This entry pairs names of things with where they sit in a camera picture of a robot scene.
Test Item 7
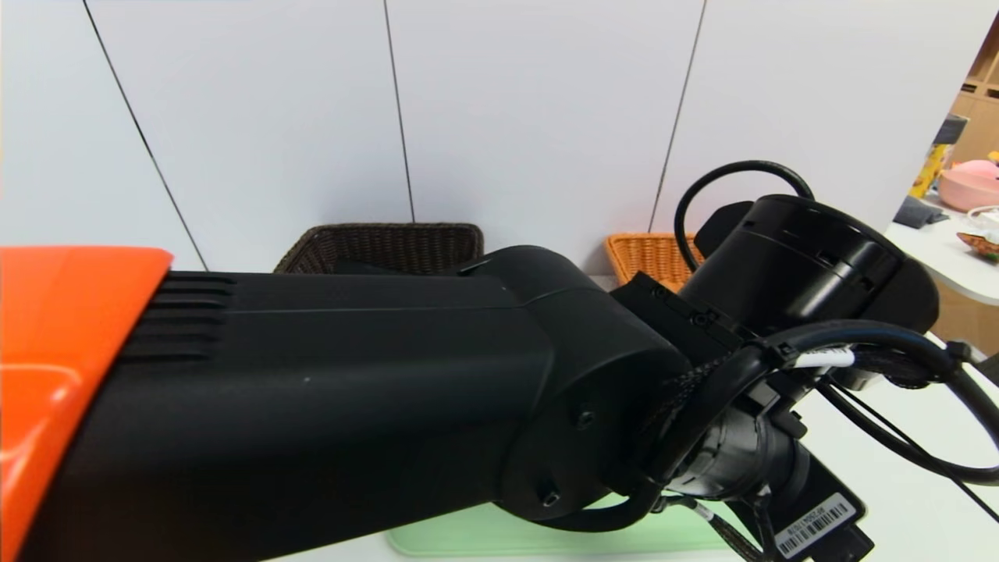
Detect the pink pot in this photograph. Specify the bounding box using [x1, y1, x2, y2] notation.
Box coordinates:
[937, 160, 999, 213]

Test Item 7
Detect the white side table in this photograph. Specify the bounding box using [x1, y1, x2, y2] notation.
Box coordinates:
[886, 199, 999, 308]

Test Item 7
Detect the dark chair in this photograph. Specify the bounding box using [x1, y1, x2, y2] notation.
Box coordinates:
[948, 340, 999, 389]

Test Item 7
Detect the yellow box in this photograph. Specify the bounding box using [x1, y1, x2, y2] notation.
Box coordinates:
[909, 144, 951, 200]

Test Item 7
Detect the light green plastic tray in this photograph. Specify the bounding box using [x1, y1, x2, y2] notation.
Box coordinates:
[386, 500, 738, 557]

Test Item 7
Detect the small black box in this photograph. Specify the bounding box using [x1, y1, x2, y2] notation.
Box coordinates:
[933, 115, 970, 148]

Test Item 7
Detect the dark grey cloth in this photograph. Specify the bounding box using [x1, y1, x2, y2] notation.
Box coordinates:
[892, 195, 951, 230]

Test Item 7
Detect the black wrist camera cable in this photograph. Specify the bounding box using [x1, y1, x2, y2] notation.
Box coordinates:
[648, 160, 999, 532]

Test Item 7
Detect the wooden shelf unit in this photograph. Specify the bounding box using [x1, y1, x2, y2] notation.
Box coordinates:
[947, 14, 999, 165]

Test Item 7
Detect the tan wicker basket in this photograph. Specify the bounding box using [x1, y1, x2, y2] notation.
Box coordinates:
[605, 233, 706, 291]

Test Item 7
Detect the wooden cabinet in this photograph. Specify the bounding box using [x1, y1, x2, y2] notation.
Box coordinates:
[937, 279, 999, 358]

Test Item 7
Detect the dark brown wicker basket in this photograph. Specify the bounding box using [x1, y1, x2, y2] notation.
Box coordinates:
[273, 223, 485, 276]

